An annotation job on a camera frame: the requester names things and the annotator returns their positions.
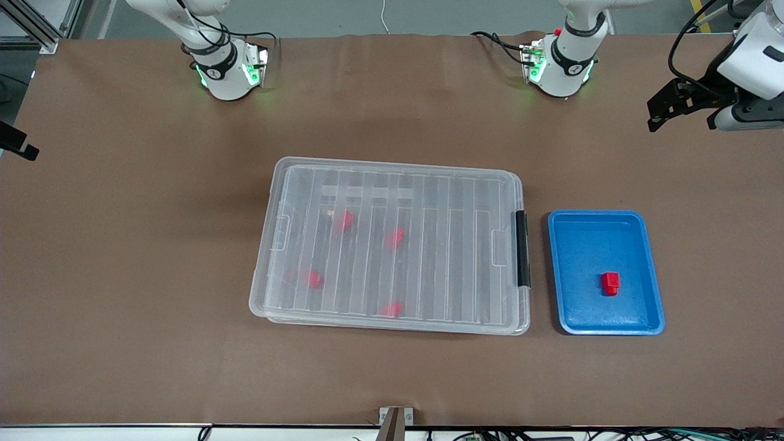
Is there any clear ribbed plastic lid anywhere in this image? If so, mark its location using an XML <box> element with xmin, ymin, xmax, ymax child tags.
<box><xmin>250</xmin><ymin>157</ymin><xmax>527</xmax><ymax>333</ymax></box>

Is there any clear plastic storage box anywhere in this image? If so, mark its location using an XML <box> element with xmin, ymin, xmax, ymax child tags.
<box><xmin>249</xmin><ymin>157</ymin><xmax>531</xmax><ymax>336</ymax></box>

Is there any blue plastic tray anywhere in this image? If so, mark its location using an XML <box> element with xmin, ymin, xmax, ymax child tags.
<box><xmin>547</xmin><ymin>209</ymin><xmax>666</xmax><ymax>336</ymax></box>

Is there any brown table cover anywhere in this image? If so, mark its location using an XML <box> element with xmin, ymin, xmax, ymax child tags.
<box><xmin>0</xmin><ymin>32</ymin><xmax>784</xmax><ymax>428</ymax></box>

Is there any black left arm wrist cable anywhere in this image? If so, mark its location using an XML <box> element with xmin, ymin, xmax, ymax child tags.
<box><xmin>668</xmin><ymin>0</ymin><xmax>736</xmax><ymax>99</ymax></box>

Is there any aluminium frame profile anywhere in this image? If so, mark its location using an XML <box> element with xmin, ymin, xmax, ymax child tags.
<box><xmin>0</xmin><ymin>0</ymin><xmax>83</xmax><ymax>55</ymax></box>

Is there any black left base cable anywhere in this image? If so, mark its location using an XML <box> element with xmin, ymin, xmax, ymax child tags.
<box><xmin>470</xmin><ymin>31</ymin><xmax>529</xmax><ymax>65</ymax></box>

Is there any black base cable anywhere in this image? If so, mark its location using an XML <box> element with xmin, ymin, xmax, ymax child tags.
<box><xmin>470</xmin><ymin>31</ymin><xmax>529</xmax><ymax>65</ymax></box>
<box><xmin>233</xmin><ymin>32</ymin><xmax>280</xmax><ymax>51</ymax></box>

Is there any black box latch handle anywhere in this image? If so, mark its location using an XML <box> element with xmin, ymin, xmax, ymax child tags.
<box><xmin>514</xmin><ymin>210</ymin><xmax>530</xmax><ymax>288</ymax></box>

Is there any black right base cable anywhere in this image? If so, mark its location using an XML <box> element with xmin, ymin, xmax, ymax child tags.
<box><xmin>233</xmin><ymin>32</ymin><xmax>280</xmax><ymax>51</ymax></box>

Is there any black cable bundle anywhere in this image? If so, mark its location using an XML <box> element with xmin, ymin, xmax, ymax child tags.
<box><xmin>426</xmin><ymin>428</ymin><xmax>784</xmax><ymax>441</ymax></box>

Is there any grey metal camera bracket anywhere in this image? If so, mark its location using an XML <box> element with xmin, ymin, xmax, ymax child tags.
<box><xmin>379</xmin><ymin>407</ymin><xmax>415</xmax><ymax>441</ymax></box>

